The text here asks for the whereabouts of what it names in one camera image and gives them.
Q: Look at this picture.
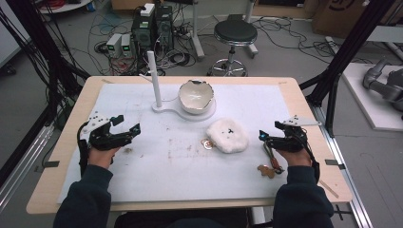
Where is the copper key ring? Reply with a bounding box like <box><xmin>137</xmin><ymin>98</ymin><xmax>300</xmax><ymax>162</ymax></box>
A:
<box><xmin>200</xmin><ymin>138</ymin><xmax>218</xmax><ymax>151</ymax></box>

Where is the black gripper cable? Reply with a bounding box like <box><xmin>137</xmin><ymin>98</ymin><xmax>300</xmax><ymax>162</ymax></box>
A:
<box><xmin>76</xmin><ymin>121</ymin><xmax>91</xmax><ymax>177</ymax></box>
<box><xmin>299</xmin><ymin>125</ymin><xmax>321</xmax><ymax>185</ymax></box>

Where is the grey power supply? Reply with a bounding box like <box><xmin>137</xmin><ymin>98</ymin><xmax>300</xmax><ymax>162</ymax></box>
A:
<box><xmin>106</xmin><ymin>32</ymin><xmax>124</xmax><ymax>59</ymax></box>
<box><xmin>120</xmin><ymin>33</ymin><xmax>134</xmax><ymax>58</ymax></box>

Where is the black computer tower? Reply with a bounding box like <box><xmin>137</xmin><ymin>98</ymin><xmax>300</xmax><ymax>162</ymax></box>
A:
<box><xmin>154</xmin><ymin>5</ymin><xmax>175</xmax><ymax>49</ymax></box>
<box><xmin>130</xmin><ymin>12</ymin><xmax>157</xmax><ymax>51</ymax></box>

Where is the white platform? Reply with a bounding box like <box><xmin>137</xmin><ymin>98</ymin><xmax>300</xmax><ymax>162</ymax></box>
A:
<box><xmin>341</xmin><ymin>62</ymin><xmax>403</xmax><ymax>133</ymax></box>

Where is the person's left hand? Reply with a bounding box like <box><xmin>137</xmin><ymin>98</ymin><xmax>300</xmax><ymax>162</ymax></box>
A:
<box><xmin>87</xmin><ymin>145</ymin><xmax>122</xmax><ymax>169</ymax></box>

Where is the white table mat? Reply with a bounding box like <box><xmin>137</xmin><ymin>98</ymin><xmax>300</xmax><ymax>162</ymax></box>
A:
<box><xmin>56</xmin><ymin>83</ymin><xmax>297</xmax><ymax>204</ymax></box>

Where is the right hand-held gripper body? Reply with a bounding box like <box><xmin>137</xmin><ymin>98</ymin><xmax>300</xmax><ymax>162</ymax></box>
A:
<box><xmin>268</xmin><ymin>115</ymin><xmax>323</xmax><ymax>154</ymax></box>

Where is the person's right hand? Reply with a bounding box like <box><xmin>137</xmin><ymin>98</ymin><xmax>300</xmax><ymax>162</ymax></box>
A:
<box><xmin>277</xmin><ymin>147</ymin><xmax>314</xmax><ymax>168</ymax></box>

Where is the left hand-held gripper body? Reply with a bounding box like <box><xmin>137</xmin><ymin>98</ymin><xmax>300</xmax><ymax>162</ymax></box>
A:
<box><xmin>78</xmin><ymin>110</ymin><xmax>134</xmax><ymax>152</ymax></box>

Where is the white power strip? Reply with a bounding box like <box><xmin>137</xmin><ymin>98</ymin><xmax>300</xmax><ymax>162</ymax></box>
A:
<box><xmin>324</xmin><ymin>35</ymin><xmax>342</xmax><ymax>54</ymax></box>

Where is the cardboard box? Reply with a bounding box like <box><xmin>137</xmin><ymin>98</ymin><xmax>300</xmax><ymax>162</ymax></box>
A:
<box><xmin>311</xmin><ymin>0</ymin><xmax>403</xmax><ymax>40</ymax></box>

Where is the white table leg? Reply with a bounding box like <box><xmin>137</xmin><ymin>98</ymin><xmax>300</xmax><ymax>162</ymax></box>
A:
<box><xmin>244</xmin><ymin>0</ymin><xmax>259</xmax><ymax>59</ymax></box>
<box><xmin>189</xmin><ymin>0</ymin><xmax>206</xmax><ymax>62</ymax></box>

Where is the white pole stand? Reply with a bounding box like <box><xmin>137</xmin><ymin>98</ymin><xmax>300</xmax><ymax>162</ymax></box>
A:
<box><xmin>138</xmin><ymin>50</ymin><xmax>219</xmax><ymax>123</ymax></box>

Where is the aluminium rail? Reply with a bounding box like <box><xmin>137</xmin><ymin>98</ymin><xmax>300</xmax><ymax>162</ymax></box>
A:
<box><xmin>0</xmin><ymin>123</ymin><xmax>55</xmax><ymax>214</ymax></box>
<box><xmin>309</xmin><ymin>104</ymin><xmax>375</xmax><ymax>228</ymax></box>

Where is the black round stool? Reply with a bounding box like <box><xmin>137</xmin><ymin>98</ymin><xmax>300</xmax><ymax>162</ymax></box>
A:
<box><xmin>206</xmin><ymin>18</ymin><xmax>259</xmax><ymax>78</ymax></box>

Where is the white box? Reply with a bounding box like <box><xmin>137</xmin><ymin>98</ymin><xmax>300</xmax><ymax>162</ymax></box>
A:
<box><xmin>140</xmin><ymin>3</ymin><xmax>156</xmax><ymax>18</ymax></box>

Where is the black frame strut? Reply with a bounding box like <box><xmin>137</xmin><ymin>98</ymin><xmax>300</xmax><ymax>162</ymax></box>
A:
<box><xmin>5</xmin><ymin>0</ymin><xmax>91</xmax><ymax>127</ymax></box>
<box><xmin>298</xmin><ymin>0</ymin><xmax>397</xmax><ymax>138</ymax></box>

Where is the brown bear keychain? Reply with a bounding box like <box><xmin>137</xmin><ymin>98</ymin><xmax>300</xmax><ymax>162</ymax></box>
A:
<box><xmin>257</xmin><ymin>141</ymin><xmax>286</xmax><ymax>180</ymax></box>

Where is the white shell-shaped bowl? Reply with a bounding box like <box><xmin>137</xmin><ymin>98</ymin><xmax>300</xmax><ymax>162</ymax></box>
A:
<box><xmin>177</xmin><ymin>79</ymin><xmax>216</xmax><ymax>116</ymax></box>

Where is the thin wooden stick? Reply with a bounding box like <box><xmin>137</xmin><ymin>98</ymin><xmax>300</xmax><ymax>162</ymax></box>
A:
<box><xmin>317</xmin><ymin>179</ymin><xmax>340</xmax><ymax>200</ymax></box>

